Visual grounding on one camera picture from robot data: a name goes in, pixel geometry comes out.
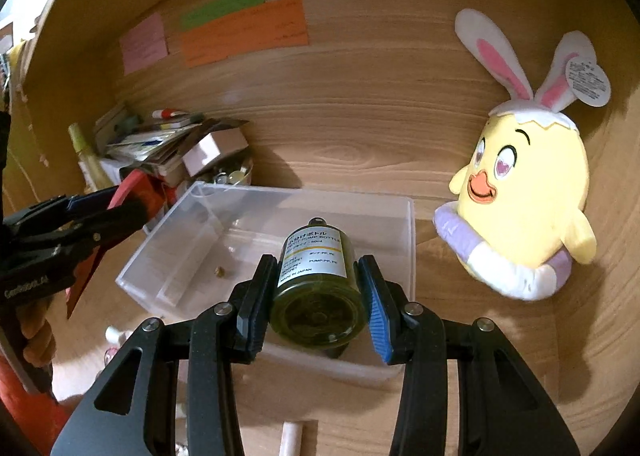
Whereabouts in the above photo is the white cylindrical tube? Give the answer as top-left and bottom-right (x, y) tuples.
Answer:
(279, 420), (303, 456)

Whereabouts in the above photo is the pink sticky note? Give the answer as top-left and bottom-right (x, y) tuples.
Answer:
(119, 12), (167, 76)

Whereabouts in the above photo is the pile of papers and booklets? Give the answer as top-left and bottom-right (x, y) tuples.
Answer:
(95, 103), (251, 187)

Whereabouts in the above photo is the orange sticky note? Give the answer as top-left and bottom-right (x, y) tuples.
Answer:
(180, 0), (310, 69)

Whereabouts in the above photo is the dark green pump bottle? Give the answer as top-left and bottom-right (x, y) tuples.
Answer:
(271, 217), (368, 349)

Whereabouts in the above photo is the small cardboard box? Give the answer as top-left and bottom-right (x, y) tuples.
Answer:
(181, 128), (251, 177)

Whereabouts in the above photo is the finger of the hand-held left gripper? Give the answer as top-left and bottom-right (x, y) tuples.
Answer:
(30, 200), (152, 264)
(4, 186), (122, 237)

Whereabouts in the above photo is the beaded hanging cord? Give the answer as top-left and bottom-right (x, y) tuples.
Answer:
(0, 51), (51, 167)

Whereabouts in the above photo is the clear plastic storage bin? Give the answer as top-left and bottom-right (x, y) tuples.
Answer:
(116, 181), (417, 384)

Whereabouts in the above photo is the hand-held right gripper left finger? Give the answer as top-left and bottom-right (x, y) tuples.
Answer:
(50, 253), (278, 456)

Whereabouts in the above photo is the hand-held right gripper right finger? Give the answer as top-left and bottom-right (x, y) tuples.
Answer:
(355, 255), (581, 456)

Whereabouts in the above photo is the person's left hand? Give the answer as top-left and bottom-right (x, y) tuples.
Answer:
(20, 295), (58, 363)

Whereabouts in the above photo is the shiny red packet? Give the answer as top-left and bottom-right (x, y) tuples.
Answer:
(65, 168), (168, 319)

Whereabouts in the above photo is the yellow chick plush toy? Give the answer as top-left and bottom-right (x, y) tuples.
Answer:
(434, 8), (613, 301)

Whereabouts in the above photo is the green sticky note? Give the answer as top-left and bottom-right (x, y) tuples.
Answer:
(179, 0), (266, 32)

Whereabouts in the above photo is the yellow-green squeeze bottle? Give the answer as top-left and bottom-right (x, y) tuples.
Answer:
(69, 122), (113, 192)

